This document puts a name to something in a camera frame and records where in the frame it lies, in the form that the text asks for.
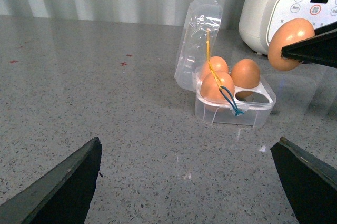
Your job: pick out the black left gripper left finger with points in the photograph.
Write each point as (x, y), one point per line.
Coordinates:
(63, 195)

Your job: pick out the brown egg carried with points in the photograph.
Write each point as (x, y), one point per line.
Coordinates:
(289, 33)

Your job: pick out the brown egg back left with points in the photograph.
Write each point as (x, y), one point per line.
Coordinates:
(218, 64)

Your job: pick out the brown egg back right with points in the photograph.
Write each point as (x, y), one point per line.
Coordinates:
(246, 74)

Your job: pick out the brown egg front left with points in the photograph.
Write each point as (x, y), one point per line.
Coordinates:
(210, 89)

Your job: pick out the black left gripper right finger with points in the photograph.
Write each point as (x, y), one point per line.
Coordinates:
(308, 182)

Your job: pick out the clear plastic egg box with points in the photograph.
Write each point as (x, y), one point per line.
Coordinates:
(199, 34)

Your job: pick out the brown egg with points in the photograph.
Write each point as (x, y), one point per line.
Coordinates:
(218, 64)
(210, 89)
(246, 74)

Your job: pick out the blue rubber band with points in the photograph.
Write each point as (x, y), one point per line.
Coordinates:
(225, 92)

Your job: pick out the white Joyoung soymilk maker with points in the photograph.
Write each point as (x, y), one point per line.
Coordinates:
(260, 19)

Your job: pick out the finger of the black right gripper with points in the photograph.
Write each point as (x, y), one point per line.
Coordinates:
(320, 49)

